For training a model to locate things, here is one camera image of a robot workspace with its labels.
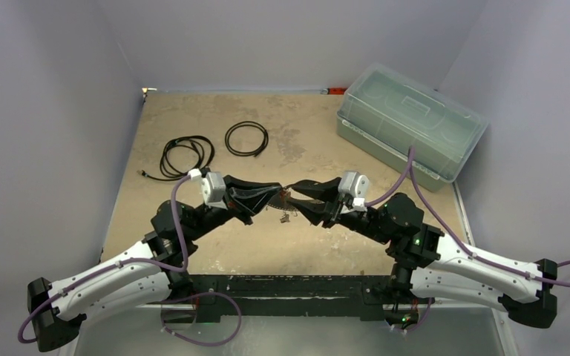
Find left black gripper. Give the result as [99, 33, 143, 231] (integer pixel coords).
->
[186, 175, 281, 241]

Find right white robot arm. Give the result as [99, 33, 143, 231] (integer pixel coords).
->
[286, 172, 557, 329]

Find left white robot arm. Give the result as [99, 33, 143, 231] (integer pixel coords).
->
[17, 169, 282, 352]

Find clear lidded storage bin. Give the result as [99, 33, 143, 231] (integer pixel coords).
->
[337, 64, 488, 192]

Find red orange clamp tool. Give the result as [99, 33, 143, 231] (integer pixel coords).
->
[321, 88, 347, 95]

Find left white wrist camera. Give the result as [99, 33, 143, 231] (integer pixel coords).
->
[188, 168, 226, 209]

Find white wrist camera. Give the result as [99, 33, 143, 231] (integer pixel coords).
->
[188, 168, 226, 209]
[338, 171, 370, 214]

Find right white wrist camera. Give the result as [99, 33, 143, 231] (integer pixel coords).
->
[338, 171, 370, 214]

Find small coiled black cable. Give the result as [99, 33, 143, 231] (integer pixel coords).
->
[224, 120, 269, 158]

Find large tangled black cable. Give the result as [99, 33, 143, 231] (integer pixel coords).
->
[138, 135, 216, 182]

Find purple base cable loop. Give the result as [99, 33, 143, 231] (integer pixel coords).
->
[160, 289, 244, 347]

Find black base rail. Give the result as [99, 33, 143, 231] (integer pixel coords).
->
[177, 274, 416, 323]

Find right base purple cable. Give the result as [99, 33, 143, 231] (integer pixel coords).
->
[389, 297, 439, 335]

